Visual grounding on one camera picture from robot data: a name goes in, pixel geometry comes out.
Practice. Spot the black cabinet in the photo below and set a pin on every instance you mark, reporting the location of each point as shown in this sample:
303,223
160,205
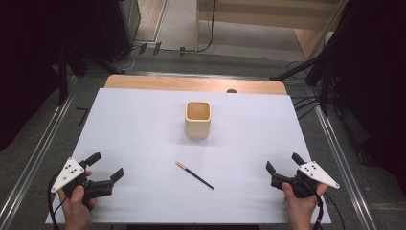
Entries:
119,28

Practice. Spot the thin black brush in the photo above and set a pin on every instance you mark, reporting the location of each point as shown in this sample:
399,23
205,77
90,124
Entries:
195,175

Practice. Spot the wooden table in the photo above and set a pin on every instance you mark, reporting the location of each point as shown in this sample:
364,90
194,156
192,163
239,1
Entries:
178,83

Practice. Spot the white table sheet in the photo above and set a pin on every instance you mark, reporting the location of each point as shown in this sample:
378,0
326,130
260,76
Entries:
159,143

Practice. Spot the person's right hand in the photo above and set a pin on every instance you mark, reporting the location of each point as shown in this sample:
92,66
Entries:
300,207

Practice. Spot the person's left hand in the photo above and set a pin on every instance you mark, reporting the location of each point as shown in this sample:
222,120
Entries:
76,207

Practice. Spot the wooden shelf unit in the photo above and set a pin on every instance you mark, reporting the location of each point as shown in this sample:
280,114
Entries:
261,17

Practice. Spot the square wooden holder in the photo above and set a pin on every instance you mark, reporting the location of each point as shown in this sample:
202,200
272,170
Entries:
198,119

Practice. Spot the black tripod stand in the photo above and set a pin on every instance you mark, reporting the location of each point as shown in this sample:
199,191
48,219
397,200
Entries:
298,68

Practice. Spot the metal floor rail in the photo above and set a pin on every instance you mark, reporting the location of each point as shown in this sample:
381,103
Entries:
346,169
35,153

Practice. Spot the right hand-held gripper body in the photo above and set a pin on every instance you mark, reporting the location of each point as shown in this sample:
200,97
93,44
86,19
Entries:
314,174

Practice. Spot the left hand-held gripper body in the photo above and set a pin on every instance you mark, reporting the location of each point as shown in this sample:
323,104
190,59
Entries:
68,174

